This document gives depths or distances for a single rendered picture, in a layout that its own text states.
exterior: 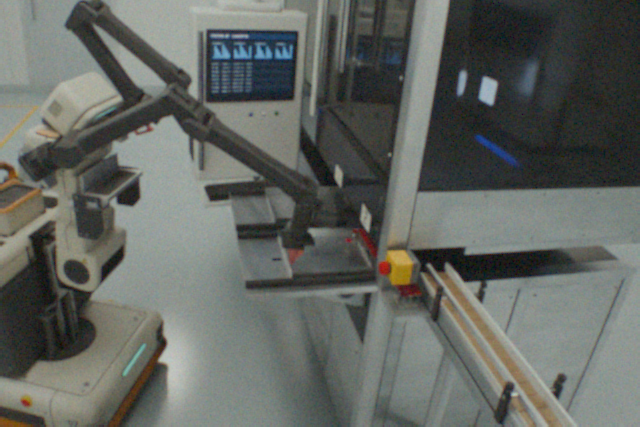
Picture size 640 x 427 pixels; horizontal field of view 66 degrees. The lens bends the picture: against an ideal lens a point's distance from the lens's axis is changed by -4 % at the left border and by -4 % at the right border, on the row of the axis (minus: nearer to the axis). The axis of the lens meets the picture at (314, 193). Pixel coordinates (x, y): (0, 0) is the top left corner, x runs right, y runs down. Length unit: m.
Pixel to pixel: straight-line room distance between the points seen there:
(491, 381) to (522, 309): 0.65
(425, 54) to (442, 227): 0.52
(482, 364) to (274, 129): 1.46
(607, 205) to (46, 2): 6.31
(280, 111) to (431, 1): 1.20
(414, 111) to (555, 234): 0.69
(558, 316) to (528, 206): 0.53
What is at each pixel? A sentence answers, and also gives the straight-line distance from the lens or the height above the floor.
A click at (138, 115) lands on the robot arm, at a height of 1.37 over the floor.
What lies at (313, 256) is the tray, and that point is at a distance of 1.69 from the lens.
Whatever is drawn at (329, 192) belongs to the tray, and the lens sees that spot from 2.12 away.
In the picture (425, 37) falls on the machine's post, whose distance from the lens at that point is 1.31.
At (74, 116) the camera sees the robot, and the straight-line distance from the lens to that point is 1.68.
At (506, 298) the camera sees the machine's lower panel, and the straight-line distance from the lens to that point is 1.84.
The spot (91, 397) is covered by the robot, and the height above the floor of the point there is 0.28.
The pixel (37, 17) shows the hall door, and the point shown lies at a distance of 7.03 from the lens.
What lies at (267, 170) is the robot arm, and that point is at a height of 1.23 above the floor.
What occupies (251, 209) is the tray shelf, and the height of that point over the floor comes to 0.88.
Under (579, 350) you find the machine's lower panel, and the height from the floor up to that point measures 0.50.
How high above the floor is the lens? 1.78
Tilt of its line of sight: 25 degrees down
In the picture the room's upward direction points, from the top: 5 degrees clockwise
